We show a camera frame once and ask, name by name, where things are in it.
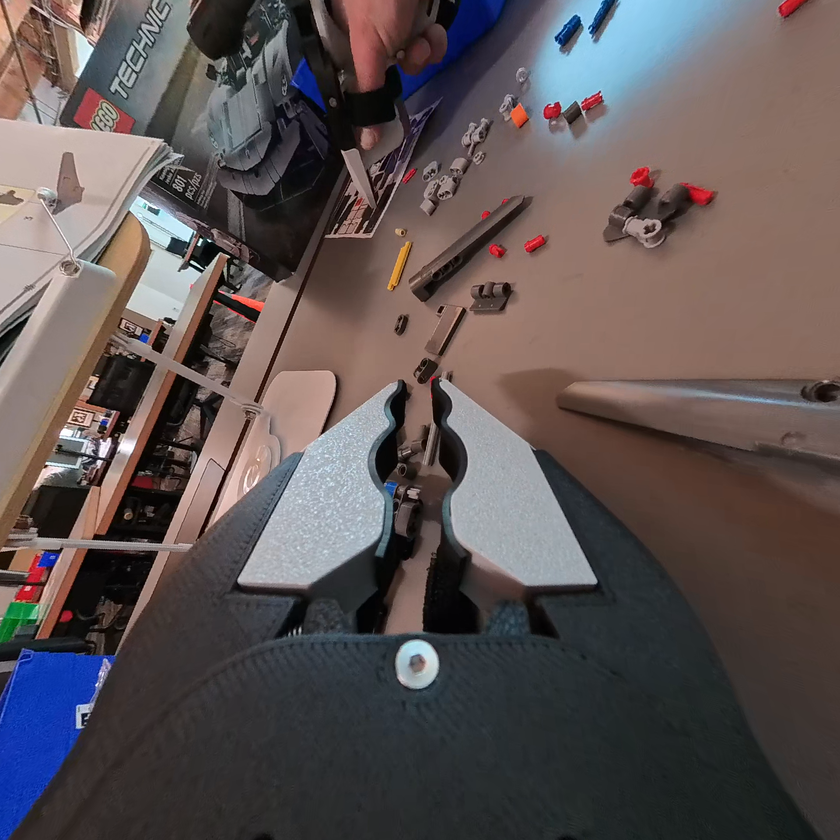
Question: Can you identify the dark grey lego wedge panel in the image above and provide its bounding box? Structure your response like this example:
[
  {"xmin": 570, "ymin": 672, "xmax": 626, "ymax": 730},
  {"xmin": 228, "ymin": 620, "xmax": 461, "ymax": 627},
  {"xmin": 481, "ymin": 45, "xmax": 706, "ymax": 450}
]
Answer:
[{"xmin": 556, "ymin": 376, "xmax": 840, "ymax": 519}]

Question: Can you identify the grey lego panel with holes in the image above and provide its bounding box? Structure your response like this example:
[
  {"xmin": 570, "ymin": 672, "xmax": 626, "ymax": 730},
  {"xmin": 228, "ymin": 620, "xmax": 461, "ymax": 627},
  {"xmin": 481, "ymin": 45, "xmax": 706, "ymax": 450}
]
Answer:
[{"xmin": 408, "ymin": 194, "xmax": 534, "ymax": 303}]

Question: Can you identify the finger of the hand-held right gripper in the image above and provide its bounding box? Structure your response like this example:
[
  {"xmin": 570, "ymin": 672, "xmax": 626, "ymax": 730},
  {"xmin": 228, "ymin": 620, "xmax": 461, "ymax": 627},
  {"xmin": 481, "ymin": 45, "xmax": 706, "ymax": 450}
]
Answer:
[{"xmin": 340, "ymin": 146, "xmax": 379, "ymax": 209}]

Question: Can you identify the lego set box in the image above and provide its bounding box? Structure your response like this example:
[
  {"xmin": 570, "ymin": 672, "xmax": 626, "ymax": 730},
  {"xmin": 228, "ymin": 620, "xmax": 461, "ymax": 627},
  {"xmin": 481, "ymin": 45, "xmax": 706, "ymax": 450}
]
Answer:
[{"xmin": 58, "ymin": 0, "xmax": 352, "ymax": 284}]

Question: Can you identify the orange red bar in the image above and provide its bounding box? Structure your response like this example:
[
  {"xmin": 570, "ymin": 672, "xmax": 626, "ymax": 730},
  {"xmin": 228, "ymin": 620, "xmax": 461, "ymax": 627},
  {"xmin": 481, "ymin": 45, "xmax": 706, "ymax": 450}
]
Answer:
[{"xmin": 213, "ymin": 290, "xmax": 265, "ymax": 324}]

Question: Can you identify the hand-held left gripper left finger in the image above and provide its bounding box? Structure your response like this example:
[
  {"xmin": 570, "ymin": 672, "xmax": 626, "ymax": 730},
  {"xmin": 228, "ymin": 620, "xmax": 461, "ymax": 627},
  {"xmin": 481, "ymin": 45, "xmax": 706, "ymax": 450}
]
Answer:
[{"xmin": 236, "ymin": 379, "xmax": 409, "ymax": 624}]

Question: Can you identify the grey and red lego assembly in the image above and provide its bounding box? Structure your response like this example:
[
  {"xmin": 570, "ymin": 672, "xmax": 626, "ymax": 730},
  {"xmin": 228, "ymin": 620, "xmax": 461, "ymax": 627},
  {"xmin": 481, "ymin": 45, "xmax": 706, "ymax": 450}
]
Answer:
[{"xmin": 602, "ymin": 166, "xmax": 718, "ymax": 250}]

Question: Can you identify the desk with wooden edge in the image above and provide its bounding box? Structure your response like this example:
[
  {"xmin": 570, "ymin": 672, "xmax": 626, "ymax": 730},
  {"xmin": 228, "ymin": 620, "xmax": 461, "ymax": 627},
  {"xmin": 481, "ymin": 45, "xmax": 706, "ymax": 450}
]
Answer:
[{"xmin": 36, "ymin": 251, "xmax": 232, "ymax": 641}]

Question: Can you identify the blue and black lego assembly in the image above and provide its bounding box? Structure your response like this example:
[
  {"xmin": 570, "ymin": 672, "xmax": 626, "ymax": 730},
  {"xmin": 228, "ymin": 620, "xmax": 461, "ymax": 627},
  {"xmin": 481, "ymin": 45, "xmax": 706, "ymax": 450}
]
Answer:
[{"xmin": 382, "ymin": 481, "xmax": 425, "ymax": 560}]

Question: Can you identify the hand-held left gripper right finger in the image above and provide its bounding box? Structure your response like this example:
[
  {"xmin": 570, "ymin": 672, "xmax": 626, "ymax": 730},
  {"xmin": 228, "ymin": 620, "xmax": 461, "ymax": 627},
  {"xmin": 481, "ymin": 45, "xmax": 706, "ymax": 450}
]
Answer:
[{"xmin": 430, "ymin": 378, "xmax": 599, "ymax": 605}]

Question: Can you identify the blue bin with square tag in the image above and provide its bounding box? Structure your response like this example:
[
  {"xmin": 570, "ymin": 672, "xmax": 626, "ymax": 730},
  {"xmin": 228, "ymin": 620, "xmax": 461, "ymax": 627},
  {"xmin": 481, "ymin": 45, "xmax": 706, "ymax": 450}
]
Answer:
[{"xmin": 0, "ymin": 648, "xmax": 118, "ymax": 840}]

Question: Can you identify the lego sticker sheet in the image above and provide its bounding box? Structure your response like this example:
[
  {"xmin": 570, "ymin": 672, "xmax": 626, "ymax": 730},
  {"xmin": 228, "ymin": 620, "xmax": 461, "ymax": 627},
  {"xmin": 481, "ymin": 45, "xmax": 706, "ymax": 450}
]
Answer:
[{"xmin": 324, "ymin": 97, "xmax": 442, "ymax": 239}]

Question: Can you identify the flat dark grey lego plate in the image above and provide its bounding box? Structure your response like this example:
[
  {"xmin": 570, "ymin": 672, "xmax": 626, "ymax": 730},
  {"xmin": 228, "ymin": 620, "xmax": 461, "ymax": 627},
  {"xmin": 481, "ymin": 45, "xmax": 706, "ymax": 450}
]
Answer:
[{"xmin": 424, "ymin": 303, "xmax": 467, "ymax": 356}]

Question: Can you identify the lego instruction booklet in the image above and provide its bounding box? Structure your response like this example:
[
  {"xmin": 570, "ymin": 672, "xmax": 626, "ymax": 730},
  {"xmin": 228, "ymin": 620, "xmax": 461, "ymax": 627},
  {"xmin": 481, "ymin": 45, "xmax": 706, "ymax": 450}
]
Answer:
[{"xmin": 0, "ymin": 118, "xmax": 186, "ymax": 329}]

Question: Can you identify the blue plastic bin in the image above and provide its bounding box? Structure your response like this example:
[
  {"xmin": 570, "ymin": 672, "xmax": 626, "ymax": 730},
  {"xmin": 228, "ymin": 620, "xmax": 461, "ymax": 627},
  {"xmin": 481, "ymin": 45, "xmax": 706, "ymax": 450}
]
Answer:
[{"xmin": 292, "ymin": 0, "xmax": 508, "ymax": 105}]

